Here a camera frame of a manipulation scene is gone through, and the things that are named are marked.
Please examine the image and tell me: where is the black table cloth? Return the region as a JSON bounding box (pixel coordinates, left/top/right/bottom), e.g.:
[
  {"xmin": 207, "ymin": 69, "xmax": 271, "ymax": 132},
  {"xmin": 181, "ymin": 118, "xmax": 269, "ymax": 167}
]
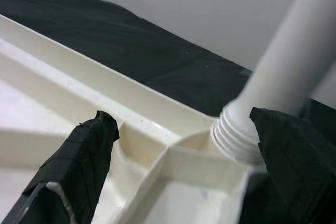
[{"xmin": 0, "ymin": 0, "xmax": 336, "ymax": 224}]

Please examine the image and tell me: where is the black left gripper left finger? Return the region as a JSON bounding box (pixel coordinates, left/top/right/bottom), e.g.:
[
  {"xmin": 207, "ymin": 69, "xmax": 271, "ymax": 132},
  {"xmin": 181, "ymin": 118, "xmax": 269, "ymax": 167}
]
[{"xmin": 0, "ymin": 110, "xmax": 120, "ymax": 224}]

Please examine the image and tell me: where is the white plastic table leg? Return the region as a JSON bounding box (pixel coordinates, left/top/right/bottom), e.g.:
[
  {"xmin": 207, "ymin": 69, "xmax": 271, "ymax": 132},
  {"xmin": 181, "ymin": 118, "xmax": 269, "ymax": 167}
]
[{"xmin": 209, "ymin": 0, "xmax": 336, "ymax": 165}]

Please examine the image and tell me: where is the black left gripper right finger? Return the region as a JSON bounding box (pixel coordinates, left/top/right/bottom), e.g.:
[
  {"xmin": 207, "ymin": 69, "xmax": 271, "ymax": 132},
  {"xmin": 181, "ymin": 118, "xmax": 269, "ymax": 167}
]
[{"xmin": 248, "ymin": 106, "xmax": 336, "ymax": 224}]

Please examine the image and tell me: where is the cream plastic table top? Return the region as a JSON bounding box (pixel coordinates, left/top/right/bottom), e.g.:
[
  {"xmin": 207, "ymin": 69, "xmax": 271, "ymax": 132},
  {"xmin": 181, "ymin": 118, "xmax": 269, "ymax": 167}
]
[{"xmin": 0, "ymin": 13, "xmax": 270, "ymax": 224}]

